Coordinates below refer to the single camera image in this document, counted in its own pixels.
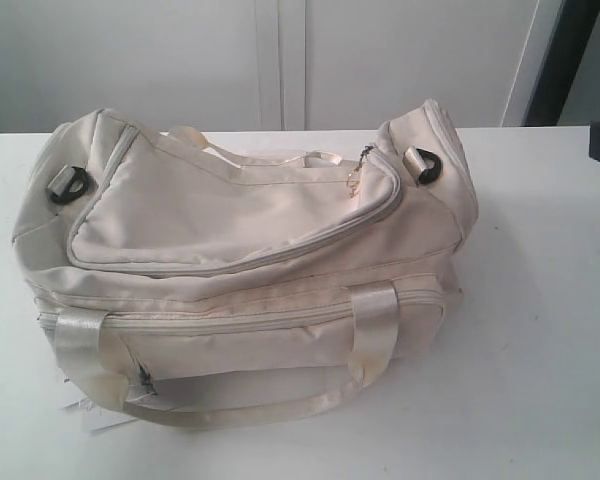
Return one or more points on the white paper hang tag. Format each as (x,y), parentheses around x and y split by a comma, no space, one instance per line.
(93,418)

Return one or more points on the gold key ring zipper pull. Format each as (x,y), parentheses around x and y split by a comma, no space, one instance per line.
(354,180)

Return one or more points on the cream fabric duffel bag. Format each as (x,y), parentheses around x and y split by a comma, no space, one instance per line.
(185,285)

